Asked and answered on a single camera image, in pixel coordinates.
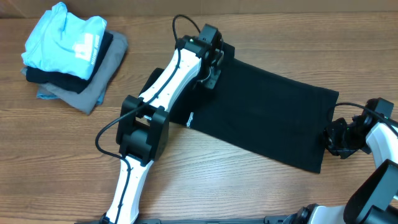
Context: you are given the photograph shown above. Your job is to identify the black t-shirt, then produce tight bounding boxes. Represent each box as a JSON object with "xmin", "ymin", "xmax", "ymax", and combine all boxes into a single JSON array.
[{"xmin": 139, "ymin": 42, "xmax": 340, "ymax": 174}]

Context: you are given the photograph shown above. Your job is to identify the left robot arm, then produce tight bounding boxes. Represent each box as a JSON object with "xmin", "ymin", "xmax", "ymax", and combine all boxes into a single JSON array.
[{"xmin": 99, "ymin": 24, "xmax": 224, "ymax": 223}]

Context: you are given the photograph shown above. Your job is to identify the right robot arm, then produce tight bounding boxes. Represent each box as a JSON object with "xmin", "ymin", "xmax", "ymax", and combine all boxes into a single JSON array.
[{"xmin": 282, "ymin": 98, "xmax": 397, "ymax": 224}]

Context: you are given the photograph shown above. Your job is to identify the grey folded shirt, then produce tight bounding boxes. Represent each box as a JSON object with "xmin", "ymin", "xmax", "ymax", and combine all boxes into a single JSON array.
[{"xmin": 21, "ymin": 30, "xmax": 128, "ymax": 114}]

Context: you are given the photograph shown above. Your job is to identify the light blue folded t-shirt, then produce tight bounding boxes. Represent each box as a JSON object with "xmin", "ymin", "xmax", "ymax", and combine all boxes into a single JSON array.
[{"xmin": 21, "ymin": 2, "xmax": 107, "ymax": 80}]

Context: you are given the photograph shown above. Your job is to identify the black folded shirt in stack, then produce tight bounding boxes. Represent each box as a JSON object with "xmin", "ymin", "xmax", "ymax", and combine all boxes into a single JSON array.
[{"xmin": 25, "ymin": 31, "xmax": 113, "ymax": 93}]

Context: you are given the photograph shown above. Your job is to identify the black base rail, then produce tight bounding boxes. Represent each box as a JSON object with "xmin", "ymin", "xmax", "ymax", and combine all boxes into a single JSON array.
[{"xmin": 74, "ymin": 215, "xmax": 290, "ymax": 224}]

